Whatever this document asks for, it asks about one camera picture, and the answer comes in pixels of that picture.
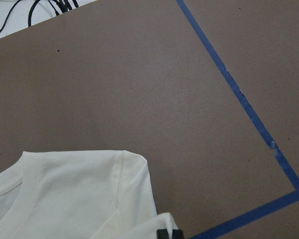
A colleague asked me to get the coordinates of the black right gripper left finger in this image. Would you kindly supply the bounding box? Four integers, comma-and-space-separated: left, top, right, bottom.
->
156, 229, 168, 239

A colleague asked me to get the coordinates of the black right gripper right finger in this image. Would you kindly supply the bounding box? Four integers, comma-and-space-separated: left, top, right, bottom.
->
172, 229, 183, 239

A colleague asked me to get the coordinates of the cream long-sleeve cat shirt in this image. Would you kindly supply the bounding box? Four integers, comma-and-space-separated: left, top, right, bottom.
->
0, 150, 178, 239

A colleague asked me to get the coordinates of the blue tape line crosswise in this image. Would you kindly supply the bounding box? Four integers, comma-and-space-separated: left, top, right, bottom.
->
192, 191, 299, 239

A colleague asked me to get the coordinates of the blue tape line lengthwise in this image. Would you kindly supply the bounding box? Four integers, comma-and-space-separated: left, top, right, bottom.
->
177, 0, 299, 193

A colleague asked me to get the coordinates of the black cable bundle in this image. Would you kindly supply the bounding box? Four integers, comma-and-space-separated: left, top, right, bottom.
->
0, 0, 80, 38

